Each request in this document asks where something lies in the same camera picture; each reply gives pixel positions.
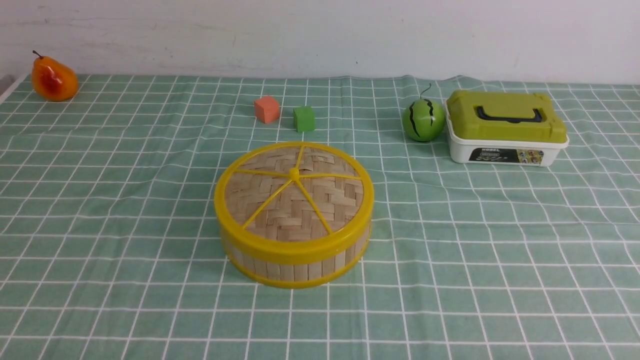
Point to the yellow woven bamboo steamer lid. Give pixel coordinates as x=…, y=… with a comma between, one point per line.
x=294, y=203

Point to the yellow bamboo steamer basket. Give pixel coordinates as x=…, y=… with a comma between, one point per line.
x=297, y=276

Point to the green foam cube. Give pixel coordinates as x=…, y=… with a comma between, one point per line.
x=304, y=119

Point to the orange foam cube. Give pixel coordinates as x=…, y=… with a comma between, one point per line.
x=267, y=109

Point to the green toy watermelon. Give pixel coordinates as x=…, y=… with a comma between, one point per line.
x=425, y=119

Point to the green lidded white storage box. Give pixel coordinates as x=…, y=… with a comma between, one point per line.
x=510, y=128

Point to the orange red toy pear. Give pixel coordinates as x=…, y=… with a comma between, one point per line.
x=53, y=80

